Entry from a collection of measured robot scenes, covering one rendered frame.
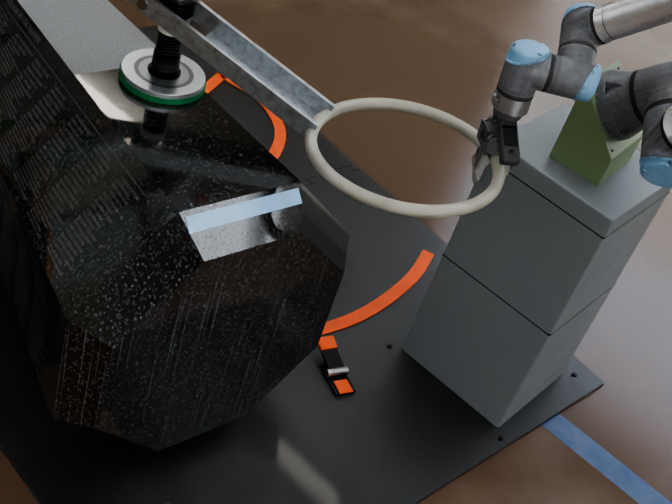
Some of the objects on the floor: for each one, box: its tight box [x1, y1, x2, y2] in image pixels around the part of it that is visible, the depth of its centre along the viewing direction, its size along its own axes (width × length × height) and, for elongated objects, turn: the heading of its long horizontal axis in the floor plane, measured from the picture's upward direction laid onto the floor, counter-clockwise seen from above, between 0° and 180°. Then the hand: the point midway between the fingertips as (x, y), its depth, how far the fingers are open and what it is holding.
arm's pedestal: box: [387, 104, 671, 441], centre depth 314 cm, size 50×50×85 cm
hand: (487, 182), depth 259 cm, fingers closed on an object, 5 cm apart
